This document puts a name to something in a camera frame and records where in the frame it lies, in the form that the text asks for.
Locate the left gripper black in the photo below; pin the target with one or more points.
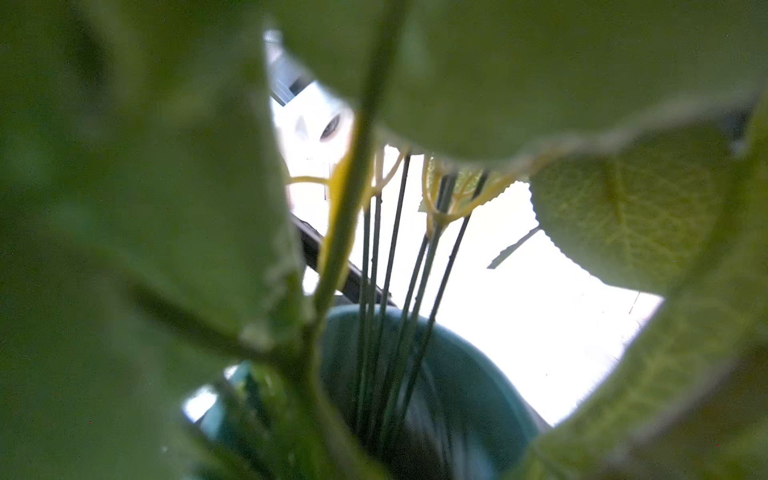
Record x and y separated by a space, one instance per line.
329 256

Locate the teal ceramic vase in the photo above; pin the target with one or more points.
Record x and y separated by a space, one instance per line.
465 420

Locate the cream rose greenery bunch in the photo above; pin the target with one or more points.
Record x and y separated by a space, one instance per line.
147 248

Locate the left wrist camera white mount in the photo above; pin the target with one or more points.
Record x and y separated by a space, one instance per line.
312 125

